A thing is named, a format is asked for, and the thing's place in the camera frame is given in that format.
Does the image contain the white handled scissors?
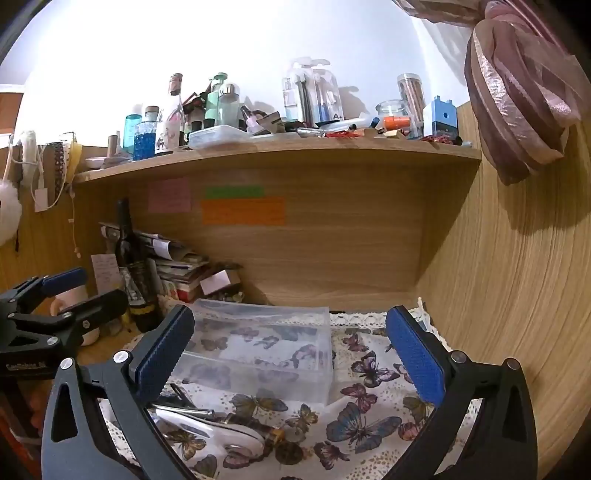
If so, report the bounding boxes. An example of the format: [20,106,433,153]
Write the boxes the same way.
[154,408,266,468]

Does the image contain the butterfly print tablecloth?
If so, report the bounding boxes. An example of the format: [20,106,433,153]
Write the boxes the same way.
[99,298,483,480]

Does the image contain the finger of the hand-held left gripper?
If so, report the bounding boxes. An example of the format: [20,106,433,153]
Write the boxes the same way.
[0,267,88,318]
[9,290,129,347]

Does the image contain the metal tweezers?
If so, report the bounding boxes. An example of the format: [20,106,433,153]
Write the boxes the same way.
[152,385,215,418]

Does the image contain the glass jar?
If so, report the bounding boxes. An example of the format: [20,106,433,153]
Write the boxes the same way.
[375,100,410,128]

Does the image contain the bottle of blue beads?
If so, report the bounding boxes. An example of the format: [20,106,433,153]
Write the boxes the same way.
[133,106,160,161]

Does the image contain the mint green bottle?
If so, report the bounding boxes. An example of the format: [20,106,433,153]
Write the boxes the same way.
[205,72,228,128]

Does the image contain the green sticky note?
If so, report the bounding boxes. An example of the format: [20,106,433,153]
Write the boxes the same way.
[205,185,266,199]

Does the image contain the clear tube of sticks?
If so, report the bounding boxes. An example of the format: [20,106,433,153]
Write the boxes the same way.
[396,73,426,138]

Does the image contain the clear plastic storage box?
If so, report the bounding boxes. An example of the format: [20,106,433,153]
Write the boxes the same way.
[161,299,334,407]

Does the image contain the pale bottle with silver cap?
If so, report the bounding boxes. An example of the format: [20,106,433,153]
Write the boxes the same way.
[217,83,241,128]

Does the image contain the pink mug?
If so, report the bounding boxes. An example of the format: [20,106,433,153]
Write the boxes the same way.
[50,286,100,347]

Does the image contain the flat clear lidded box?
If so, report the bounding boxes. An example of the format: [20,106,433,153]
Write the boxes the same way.
[188,124,250,150]

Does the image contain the stack of books and magazines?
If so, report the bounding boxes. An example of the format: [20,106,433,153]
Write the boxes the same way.
[99,222,244,306]

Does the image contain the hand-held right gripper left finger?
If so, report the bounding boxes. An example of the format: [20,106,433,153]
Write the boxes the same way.
[41,305,204,480]

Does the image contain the dark wine bottle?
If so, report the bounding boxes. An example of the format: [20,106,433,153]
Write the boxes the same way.
[115,198,161,333]

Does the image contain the white note paper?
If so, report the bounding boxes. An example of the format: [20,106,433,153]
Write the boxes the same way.
[91,254,122,296]

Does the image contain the orange sticky note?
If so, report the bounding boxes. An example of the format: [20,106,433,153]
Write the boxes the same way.
[202,198,286,226]

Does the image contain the lace ribbons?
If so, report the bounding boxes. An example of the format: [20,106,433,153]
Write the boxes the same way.
[45,141,85,197]

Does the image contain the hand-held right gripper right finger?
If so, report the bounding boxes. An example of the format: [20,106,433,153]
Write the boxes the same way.
[385,305,550,480]

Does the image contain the pink tied curtain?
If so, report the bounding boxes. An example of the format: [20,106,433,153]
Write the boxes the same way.
[402,0,583,186]

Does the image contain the blue pencil sharpener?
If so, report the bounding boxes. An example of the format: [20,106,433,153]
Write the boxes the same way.
[422,95,457,139]

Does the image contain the white fluffy pompom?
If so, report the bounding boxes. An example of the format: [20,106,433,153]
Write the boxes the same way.
[0,180,23,246]

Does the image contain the tall floral glass bottle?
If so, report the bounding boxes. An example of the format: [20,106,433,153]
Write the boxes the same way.
[154,73,186,154]

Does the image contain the small pink bottle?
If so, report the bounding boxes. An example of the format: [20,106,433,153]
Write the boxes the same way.
[239,106,262,135]

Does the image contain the wooden shelf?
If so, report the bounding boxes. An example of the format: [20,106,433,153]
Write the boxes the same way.
[71,136,483,185]

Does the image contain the teal plastic bottle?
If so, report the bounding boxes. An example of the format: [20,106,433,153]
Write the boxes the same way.
[122,114,143,156]

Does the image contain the pink sticky note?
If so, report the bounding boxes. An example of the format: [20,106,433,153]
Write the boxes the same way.
[148,178,192,213]

